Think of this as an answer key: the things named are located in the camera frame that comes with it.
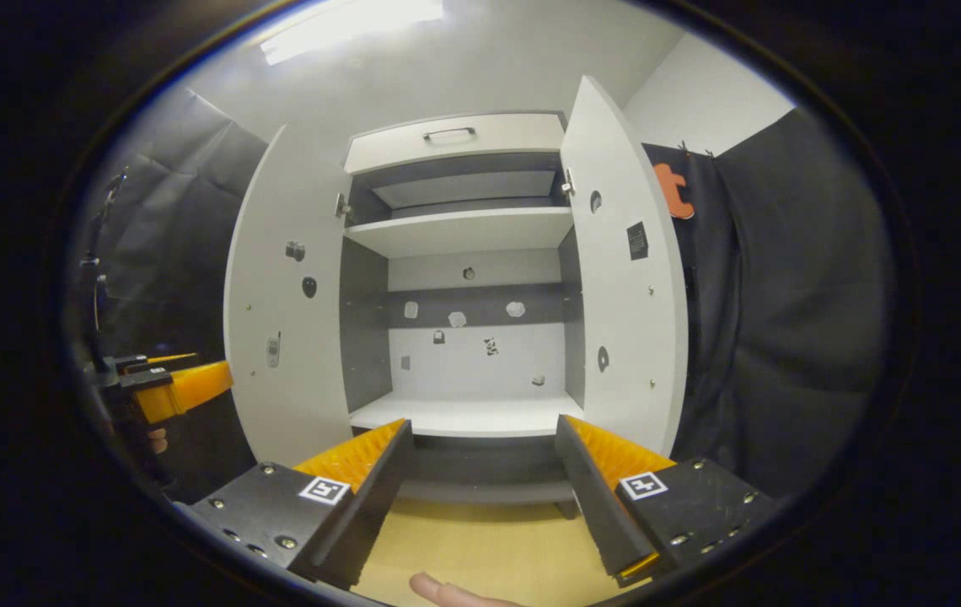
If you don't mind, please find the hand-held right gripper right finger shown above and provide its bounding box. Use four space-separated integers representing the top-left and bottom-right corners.
555 413 781 589

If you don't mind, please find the white cabinet shelf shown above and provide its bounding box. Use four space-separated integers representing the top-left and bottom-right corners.
344 207 574 260
350 390 584 438

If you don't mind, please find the grey door with headphone sticker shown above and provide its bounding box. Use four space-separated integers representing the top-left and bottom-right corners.
561 76 690 460

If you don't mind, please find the grey double-door shoe cabinet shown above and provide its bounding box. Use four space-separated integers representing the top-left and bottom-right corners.
336 110 587 519

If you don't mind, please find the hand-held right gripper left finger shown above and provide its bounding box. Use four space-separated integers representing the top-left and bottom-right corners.
185 417 416 591

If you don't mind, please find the black backdrop cloth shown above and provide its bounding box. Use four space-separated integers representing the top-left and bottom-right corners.
67 89 899 507

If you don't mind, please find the grey door with camera sticker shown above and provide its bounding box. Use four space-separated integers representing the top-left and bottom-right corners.
223 125 357 469

